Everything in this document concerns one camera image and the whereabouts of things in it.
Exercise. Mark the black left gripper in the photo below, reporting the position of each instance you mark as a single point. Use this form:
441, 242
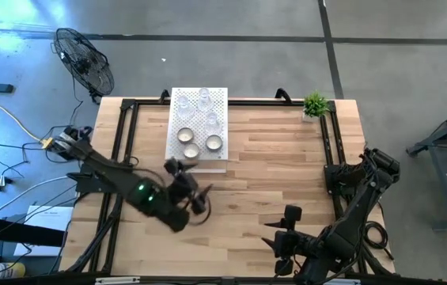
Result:
185, 190

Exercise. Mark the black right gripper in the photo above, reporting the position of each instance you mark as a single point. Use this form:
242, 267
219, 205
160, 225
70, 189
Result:
290, 245

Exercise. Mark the white leaf patterned candle bowl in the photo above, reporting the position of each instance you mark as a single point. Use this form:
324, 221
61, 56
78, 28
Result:
191, 150

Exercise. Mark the blue patterned candle bowl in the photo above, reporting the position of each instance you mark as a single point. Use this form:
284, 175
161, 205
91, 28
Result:
214, 143

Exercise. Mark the pink candle bowl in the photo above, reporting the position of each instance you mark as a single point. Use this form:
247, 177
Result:
185, 135

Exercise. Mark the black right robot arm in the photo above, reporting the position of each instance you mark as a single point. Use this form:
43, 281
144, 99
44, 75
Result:
349, 229

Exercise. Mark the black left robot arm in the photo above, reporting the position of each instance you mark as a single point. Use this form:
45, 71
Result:
120, 178

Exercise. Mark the white perforated metal shelf riser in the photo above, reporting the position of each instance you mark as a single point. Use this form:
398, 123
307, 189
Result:
217, 158

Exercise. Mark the green plant in white pot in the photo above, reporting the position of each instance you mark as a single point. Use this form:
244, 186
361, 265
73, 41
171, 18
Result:
315, 105

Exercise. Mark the white paper sheet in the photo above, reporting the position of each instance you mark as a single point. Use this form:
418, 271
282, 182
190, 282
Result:
49, 215

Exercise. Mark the black floor fan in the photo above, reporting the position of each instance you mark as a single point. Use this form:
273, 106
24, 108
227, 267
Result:
84, 63

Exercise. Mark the grey metal stand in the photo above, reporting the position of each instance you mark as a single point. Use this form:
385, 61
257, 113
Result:
446, 186

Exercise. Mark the yellow and white bottle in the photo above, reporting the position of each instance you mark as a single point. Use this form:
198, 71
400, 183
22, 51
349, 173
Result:
9, 271

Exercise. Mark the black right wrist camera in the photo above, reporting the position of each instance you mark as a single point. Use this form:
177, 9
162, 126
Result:
293, 215

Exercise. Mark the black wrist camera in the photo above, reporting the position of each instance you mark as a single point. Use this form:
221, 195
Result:
172, 166
293, 215

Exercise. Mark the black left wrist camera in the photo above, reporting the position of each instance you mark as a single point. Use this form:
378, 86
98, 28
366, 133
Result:
172, 166

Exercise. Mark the silver aluminium bracket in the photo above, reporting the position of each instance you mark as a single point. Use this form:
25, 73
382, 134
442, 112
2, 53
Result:
342, 282
116, 280

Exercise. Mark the black curved bracket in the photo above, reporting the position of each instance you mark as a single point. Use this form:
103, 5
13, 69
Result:
164, 96
284, 94

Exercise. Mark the black aluminium rig frame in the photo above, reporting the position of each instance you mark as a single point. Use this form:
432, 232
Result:
247, 103

